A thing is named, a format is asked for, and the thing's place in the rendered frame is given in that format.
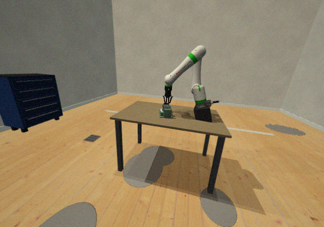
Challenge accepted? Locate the green bench vise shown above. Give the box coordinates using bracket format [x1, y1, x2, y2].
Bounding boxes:
[159, 103, 173, 118]

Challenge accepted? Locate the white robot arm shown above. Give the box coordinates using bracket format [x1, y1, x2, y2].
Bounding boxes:
[165, 45, 219, 109]

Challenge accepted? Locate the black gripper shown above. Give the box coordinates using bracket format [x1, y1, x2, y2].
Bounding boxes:
[163, 91, 173, 104]

